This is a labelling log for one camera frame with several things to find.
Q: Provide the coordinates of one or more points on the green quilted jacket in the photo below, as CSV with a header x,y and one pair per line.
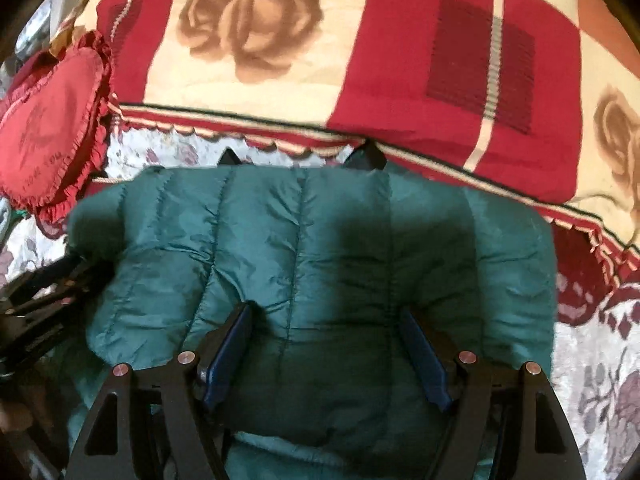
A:
x,y
325,240

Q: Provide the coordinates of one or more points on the red checkered rose quilt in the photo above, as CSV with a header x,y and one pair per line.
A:
x,y
400,60

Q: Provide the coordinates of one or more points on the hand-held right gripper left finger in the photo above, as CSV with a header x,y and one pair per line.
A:
x,y
227,355

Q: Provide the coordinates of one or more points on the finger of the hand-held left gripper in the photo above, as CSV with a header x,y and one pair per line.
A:
x,y
50,282

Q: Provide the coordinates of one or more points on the red heart-shaped frilled pillow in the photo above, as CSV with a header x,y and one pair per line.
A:
x,y
45,125

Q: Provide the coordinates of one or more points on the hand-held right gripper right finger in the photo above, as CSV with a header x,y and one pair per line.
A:
x,y
425,355

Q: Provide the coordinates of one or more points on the floral bedspread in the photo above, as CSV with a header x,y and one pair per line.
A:
x,y
590,360

